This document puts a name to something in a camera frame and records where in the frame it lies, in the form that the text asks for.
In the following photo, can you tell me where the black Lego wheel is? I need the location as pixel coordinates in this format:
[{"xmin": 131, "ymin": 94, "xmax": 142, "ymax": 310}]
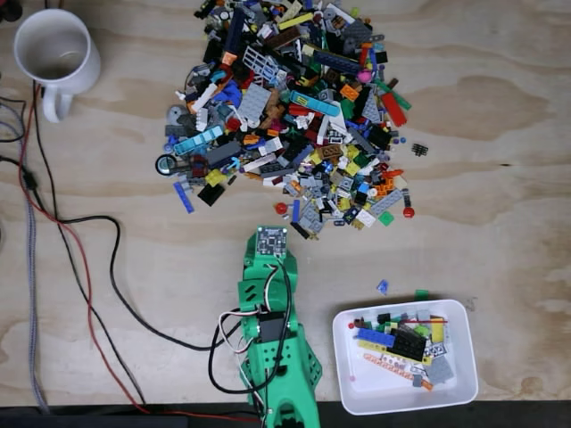
[{"xmin": 154, "ymin": 153, "xmax": 178, "ymax": 177}]

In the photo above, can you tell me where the salmon Lego technic beam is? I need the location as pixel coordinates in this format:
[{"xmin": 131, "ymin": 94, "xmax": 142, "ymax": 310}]
[{"xmin": 361, "ymin": 351, "xmax": 418, "ymax": 378}]

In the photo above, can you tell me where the green long Lego plate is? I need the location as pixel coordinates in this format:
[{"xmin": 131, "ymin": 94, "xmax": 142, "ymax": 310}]
[{"xmin": 374, "ymin": 78, "xmax": 412, "ymax": 111}]

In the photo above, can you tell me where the thin black cable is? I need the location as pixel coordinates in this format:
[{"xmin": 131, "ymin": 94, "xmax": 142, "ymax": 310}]
[
  {"xmin": 33, "ymin": 79, "xmax": 148, "ymax": 407},
  {"xmin": 0, "ymin": 96, "xmax": 28, "ymax": 144}
]

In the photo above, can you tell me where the dark blue Lego beam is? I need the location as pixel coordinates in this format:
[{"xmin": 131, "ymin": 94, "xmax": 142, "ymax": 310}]
[{"xmin": 224, "ymin": 7, "xmax": 246, "ymax": 54}]

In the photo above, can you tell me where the grey studded Lego plate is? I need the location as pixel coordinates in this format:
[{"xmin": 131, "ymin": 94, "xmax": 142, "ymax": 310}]
[{"xmin": 297, "ymin": 200, "xmax": 326, "ymax": 234}]

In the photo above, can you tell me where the blue Lego brick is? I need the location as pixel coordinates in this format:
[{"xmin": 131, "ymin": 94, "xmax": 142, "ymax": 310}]
[{"xmin": 355, "ymin": 328, "xmax": 396, "ymax": 348}]

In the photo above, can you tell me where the black square Lego tile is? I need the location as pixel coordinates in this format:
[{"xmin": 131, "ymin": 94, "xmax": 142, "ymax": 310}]
[{"xmin": 196, "ymin": 183, "xmax": 227, "ymax": 207}]

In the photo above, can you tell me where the white lattice Lego fence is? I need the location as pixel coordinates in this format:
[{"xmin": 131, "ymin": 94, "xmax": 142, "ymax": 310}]
[{"xmin": 242, "ymin": 45, "xmax": 277, "ymax": 86}]

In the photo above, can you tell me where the white ceramic mug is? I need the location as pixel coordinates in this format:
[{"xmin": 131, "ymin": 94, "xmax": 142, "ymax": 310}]
[{"xmin": 12, "ymin": 8, "xmax": 102, "ymax": 124}]

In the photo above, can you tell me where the grey wedge Lego plate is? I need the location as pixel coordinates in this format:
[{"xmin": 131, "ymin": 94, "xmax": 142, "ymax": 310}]
[{"xmin": 360, "ymin": 94, "xmax": 383, "ymax": 125}]

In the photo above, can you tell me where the dark blue long brick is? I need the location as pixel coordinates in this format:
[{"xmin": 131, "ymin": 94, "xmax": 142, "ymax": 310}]
[{"xmin": 313, "ymin": 48, "xmax": 361, "ymax": 76}]

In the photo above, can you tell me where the white striped servo wire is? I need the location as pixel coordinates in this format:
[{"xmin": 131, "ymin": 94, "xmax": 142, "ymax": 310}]
[{"xmin": 217, "ymin": 265, "xmax": 280, "ymax": 358}]

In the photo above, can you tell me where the blue narrow Lego plate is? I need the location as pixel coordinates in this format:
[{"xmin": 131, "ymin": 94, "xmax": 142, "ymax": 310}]
[{"xmin": 172, "ymin": 181, "xmax": 196, "ymax": 214}]

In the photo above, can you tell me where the black camera circuit board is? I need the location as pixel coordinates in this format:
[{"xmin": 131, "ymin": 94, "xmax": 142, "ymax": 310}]
[{"xmin": 255, "ymin": 226, "xmax": 290, "ymax": 260}]

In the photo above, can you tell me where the light blue long Lego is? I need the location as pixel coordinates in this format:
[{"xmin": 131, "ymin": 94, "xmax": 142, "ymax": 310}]
[{"xmin": 172, "ymin": 125, "xmax": 225, "ymax": 157}]

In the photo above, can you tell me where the grey wide Lego plate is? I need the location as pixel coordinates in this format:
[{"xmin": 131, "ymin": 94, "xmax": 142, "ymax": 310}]
[{"xmin": 236, "ymin": 83, "xmax": 272, "ymax": 121}]

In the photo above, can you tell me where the dark grey Lego brick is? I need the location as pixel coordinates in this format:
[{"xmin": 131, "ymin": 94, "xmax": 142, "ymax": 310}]
[{"xmin": 205, "ymin": 141, "xmax": 242, "ymax": 166}]

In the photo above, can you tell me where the cyan long Lego piece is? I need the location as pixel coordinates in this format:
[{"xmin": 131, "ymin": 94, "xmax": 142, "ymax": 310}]
[{"xmin": 289, "ymin": 90, "xmax": 340, "ymax": 116}]

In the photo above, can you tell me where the white plastic bin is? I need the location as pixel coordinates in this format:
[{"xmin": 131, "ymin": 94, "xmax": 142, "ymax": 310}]
[{"xmin": 332, "ymin": 299, "xmax": 480, "ymax": 416}]

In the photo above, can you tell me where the yellow long Lego plate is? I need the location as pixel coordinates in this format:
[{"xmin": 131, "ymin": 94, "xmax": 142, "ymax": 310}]
[{"xmin": 277, "ymin": 12, "xmax": 315, "ymax": 31}]

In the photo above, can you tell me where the red cable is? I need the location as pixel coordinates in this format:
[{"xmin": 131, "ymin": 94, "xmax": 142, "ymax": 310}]
[{"xmin": 17, "ymin": 82, "xmax": 262, "ymax": 423}]

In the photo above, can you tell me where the thick black looped cable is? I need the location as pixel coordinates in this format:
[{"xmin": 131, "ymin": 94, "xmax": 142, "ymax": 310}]
[{"xmin": 0, "ymin": 153, "xmax": 244, "ymax": 351}]

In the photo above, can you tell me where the grey square Lego plate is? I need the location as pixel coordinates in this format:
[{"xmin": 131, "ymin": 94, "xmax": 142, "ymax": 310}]
[{"xmin": 426, "ymin": 355, "xmax": 457, "ymax": 385}]

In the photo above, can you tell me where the black wide Lego plate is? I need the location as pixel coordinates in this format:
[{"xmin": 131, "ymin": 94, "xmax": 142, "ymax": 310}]
[{"xmin": 390, "ymin": 324, "xmax": 428, "ymax": 362}]

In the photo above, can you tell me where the black object with red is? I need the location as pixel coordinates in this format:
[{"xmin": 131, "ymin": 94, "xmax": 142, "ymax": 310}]
[{"xmin": 0, "ymin": 0, "xmax": 23, "ymax": 23}]

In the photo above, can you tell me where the red long Lego brick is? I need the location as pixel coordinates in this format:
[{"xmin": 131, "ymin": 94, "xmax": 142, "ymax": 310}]
[{"xmin": 379, "ymin": 91, "xmax": 410, "ymax": 128}]

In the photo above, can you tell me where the grey long Lego plate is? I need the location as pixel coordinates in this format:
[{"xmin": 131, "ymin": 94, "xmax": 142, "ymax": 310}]
[{"xmin": 368, "ymin": 187, "xmax": 403, "ymax": 218}]

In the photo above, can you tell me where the dark grey Lego plate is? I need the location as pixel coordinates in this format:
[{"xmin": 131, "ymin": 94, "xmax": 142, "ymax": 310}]
[{"xmin": 342, "ymin": 20, "xmax": 374, "ymax": 45}]

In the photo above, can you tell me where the grey braided cable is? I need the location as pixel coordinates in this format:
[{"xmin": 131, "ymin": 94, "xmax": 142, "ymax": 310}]
[{"xmin": 0, "ymin": 104, "xmax": 50, "ymax": 414}]

